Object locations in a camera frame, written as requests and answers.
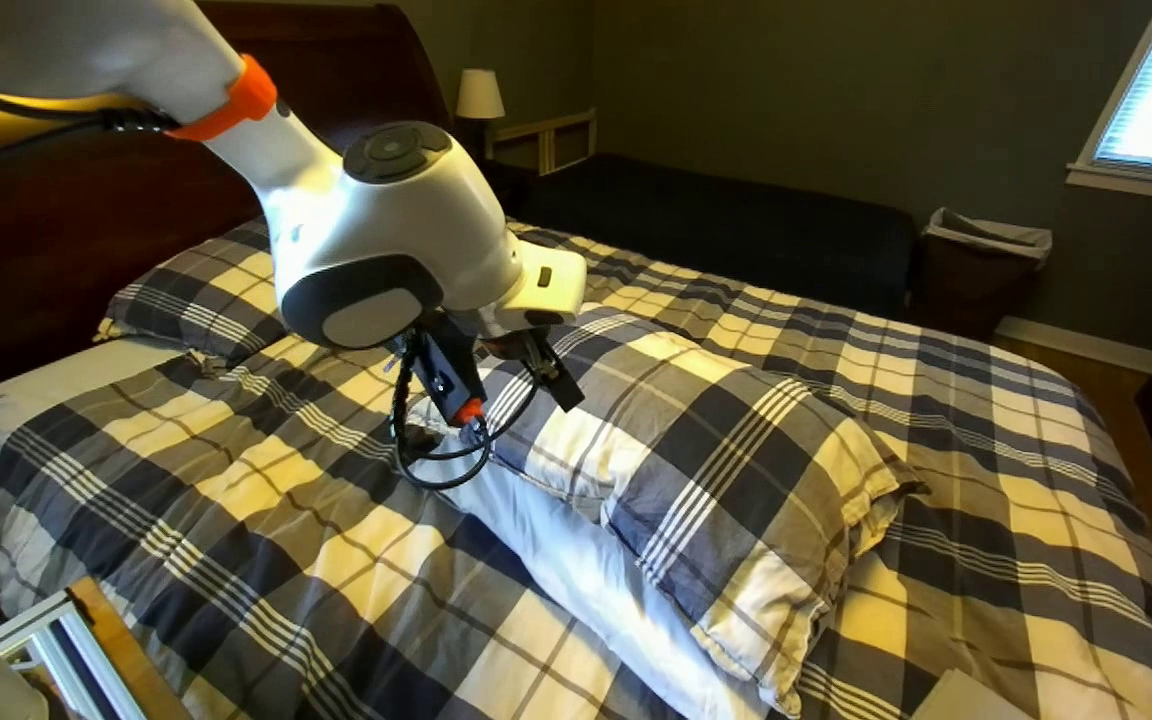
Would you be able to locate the light blue cloth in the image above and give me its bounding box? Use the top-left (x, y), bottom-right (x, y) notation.
top-left (438, 452), bottom-right (768, 720)

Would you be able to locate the checked black and white pillow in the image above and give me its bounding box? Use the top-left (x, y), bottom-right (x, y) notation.
top-left (431, 300), bottom-right (912, 718)

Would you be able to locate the wooden bed side rail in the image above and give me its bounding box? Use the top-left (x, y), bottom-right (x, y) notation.
top-left (65, 577), bottom-right (186, 720)

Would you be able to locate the metal frame stand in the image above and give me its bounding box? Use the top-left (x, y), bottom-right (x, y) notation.
top-left (0, 593), bottom-right (118, 720)

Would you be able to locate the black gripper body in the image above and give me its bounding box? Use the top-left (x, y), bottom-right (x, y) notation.
top-left (401, 310), bottom-right (548, 366)

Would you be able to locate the white bedside shelf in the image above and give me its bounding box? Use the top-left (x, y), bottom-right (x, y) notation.
top-left (489, 110), bottom-right (600, 177)

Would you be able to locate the black futon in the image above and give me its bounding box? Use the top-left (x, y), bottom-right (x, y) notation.
top-left (506, 153), bottom-right (924, 317)

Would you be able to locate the small white table lamp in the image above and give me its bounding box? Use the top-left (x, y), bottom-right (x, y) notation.
top-left (451, 66), bottom-right (506, 127)

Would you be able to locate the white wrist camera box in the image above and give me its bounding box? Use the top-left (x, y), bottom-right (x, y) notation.
top-left (506, 244), bottom-right (592, 321)

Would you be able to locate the dark wooden headboard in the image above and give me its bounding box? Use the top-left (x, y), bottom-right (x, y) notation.
top-left (0, 0), bottom-right (451, 511)

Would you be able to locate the plaid pillow by headboard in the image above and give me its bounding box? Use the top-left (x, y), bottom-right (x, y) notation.
top-left (95, 218), bottom-right (340, 377)

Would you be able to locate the yellow and black plaid comforter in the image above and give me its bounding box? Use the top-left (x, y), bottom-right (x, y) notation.
top-left (0, 218), bottom-right (1152, 720)

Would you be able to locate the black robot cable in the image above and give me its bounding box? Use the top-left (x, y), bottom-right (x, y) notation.
top-left (389, 334), bottom-right (506, 491)

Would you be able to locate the dark hamper with cloth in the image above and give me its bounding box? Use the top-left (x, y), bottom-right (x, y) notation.
top-left (914, 203), bottom-right (1056, 342)

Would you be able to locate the plain white pillow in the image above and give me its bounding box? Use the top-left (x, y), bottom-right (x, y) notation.
top-left (0, 334), bottom-right (186, 473)

